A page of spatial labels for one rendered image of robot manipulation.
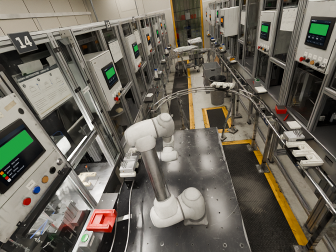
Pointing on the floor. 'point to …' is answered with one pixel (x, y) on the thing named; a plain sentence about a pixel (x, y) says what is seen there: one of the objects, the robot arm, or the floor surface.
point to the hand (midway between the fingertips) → (135, 157)
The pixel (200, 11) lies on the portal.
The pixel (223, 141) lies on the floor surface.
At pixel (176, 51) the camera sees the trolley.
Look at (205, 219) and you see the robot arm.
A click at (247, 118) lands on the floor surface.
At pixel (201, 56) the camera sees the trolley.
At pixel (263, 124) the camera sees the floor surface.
